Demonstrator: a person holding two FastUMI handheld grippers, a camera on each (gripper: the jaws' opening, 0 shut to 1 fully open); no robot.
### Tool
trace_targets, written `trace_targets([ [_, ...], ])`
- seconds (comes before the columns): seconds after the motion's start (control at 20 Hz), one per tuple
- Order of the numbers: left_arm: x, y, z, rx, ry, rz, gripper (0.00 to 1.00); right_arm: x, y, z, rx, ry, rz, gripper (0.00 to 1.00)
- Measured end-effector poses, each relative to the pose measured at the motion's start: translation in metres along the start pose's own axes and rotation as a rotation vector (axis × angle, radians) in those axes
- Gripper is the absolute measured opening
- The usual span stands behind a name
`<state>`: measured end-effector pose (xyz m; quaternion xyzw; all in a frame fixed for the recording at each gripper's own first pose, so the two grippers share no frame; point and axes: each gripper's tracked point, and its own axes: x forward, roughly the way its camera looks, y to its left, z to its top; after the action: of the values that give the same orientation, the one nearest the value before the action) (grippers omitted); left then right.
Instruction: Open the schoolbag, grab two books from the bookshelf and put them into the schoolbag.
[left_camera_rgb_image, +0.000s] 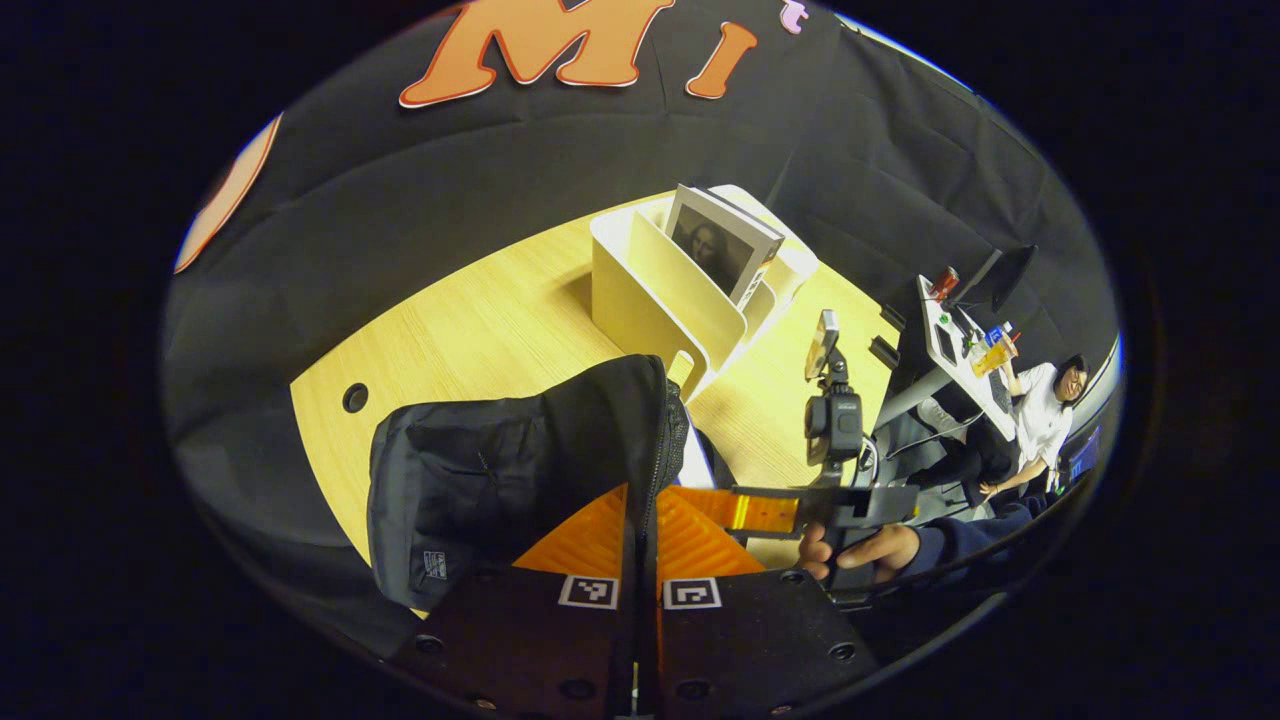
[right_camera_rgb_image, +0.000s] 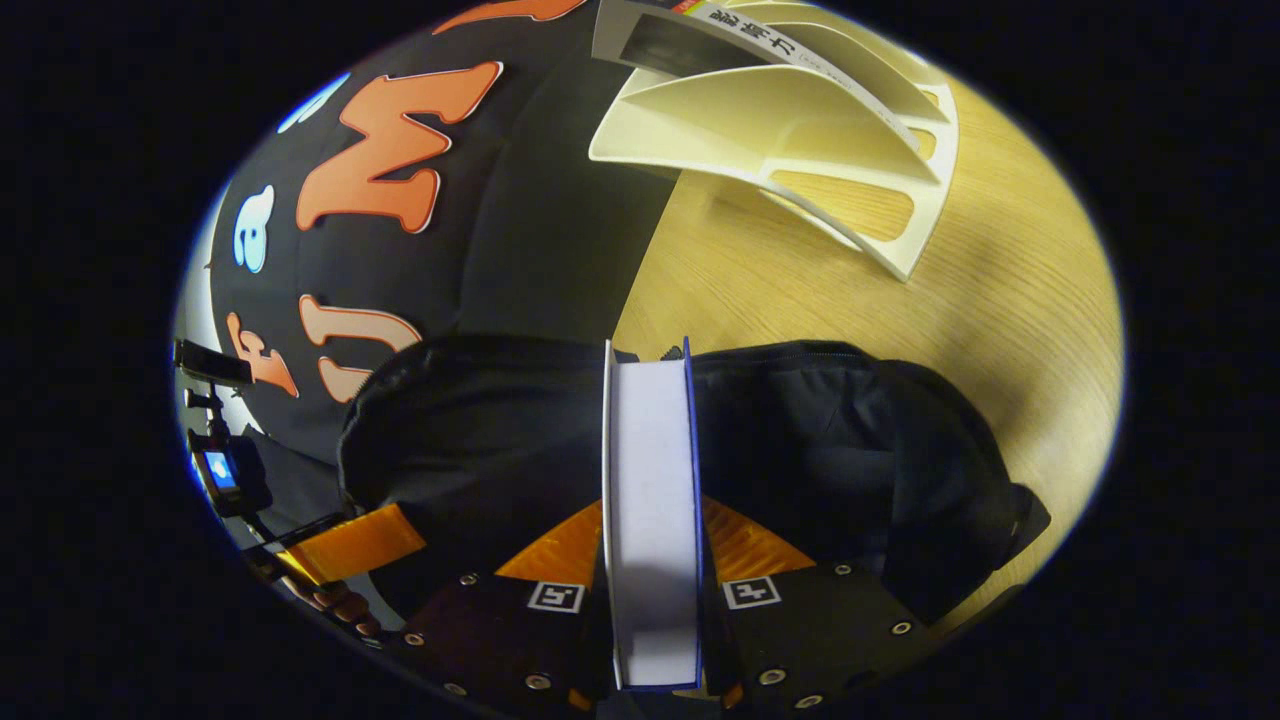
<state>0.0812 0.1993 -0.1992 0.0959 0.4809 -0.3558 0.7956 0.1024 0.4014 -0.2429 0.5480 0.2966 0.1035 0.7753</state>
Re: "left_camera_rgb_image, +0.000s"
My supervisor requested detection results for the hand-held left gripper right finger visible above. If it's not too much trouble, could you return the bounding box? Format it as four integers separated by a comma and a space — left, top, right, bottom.
645, 486, 883, 719

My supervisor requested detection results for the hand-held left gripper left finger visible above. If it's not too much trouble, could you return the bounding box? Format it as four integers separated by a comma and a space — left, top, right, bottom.
388, 483, 641, 719

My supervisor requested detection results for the black schoolbag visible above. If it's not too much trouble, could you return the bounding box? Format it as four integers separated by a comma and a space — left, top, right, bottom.
366, 353, 746, 613

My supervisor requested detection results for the grey portrait cover book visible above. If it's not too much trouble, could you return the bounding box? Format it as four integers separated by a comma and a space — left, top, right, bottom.
664, 184, 786, 311

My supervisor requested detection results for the white bookshelf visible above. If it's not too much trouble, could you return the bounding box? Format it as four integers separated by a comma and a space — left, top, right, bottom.
589, 184, 820, 403

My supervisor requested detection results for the white office desk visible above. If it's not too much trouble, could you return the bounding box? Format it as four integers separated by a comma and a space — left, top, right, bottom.
875, 272, 1023, 443

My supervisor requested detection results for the black computer monitor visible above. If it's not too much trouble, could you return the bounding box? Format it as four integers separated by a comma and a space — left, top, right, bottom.
952, 243, 1041, 319

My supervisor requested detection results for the black backdrop cloth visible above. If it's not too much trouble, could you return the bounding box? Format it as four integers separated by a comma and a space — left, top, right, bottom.
163, 0, 1121, 661

